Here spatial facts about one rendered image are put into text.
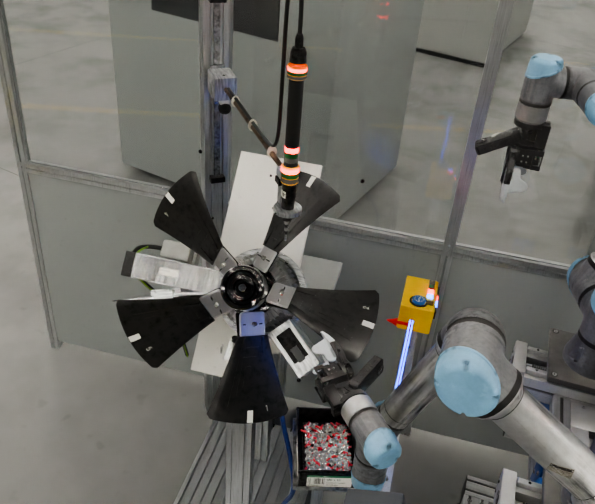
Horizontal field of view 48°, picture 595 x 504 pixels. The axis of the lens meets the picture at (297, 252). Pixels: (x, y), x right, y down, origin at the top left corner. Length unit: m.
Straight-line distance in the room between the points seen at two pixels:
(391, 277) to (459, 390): 1.35
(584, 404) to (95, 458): 1.89
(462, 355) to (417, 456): 1.83
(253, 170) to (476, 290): 0.97
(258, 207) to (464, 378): 1.04
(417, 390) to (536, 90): 0.74
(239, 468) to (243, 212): 0.94
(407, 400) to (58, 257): 1.97
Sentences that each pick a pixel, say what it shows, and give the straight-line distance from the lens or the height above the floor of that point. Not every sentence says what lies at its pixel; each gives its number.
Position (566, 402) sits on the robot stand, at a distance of 2.06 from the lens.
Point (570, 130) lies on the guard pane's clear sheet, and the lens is 2.28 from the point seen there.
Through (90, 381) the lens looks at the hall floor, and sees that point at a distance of 3.29.
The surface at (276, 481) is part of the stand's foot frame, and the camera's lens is 2.77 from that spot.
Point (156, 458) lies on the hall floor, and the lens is 2.95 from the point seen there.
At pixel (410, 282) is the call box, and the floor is 1.07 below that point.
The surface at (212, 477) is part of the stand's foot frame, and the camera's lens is 2.80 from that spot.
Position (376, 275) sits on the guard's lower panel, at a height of 0.81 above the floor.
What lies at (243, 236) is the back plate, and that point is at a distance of 2.07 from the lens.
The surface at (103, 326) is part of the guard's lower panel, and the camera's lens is 3.23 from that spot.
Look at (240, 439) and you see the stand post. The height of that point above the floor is 0.46.
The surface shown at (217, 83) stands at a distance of 2.09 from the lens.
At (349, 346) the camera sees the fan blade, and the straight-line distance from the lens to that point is 1.74.
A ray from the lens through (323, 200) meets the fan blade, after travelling 1.77.
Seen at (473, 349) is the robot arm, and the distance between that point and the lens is 1.24.
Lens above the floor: 2.30
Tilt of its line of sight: 34 degrees down
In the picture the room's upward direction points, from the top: 5 degrees clockwise
